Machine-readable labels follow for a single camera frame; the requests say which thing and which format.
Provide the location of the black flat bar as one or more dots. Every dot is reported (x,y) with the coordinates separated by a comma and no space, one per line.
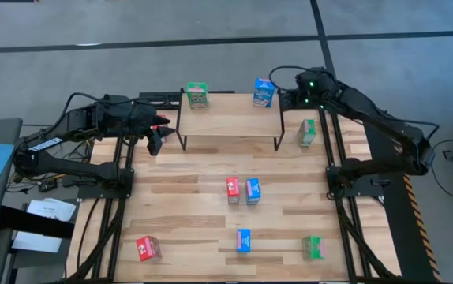
(37,223)

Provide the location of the small black power box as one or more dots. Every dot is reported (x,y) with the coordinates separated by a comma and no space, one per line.
(47,185)

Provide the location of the green Apple Jacks cereal box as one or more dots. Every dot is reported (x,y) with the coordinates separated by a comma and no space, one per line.
(312,248)
(197,98)
(307,134)

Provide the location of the black mat with hazard stripes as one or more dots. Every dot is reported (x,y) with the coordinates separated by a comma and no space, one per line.
(404,236)

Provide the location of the blue Rice Krispies cereal box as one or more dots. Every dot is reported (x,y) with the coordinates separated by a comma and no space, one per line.
(263,96)
(244,240)
(253,191)

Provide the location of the black aluminium frame rails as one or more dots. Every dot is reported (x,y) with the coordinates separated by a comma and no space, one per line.
(324,138)
(117,155)

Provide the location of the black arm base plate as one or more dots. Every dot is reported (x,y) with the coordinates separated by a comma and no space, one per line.
(372,185)
(92,191)

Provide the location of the wooden shelf black metal frame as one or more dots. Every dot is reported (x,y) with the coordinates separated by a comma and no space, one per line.
(230,118)

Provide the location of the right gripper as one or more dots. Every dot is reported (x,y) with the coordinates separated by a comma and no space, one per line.
(313,90)

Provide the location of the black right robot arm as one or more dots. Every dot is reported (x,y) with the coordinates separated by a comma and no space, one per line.
(376,119)

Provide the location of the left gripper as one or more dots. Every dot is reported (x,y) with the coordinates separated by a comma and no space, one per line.
(133,118)

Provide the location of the white paper sheet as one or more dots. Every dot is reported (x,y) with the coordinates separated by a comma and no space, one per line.
(37,241)
(51,209)

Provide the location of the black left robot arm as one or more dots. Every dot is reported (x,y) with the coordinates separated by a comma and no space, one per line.
(45,144)

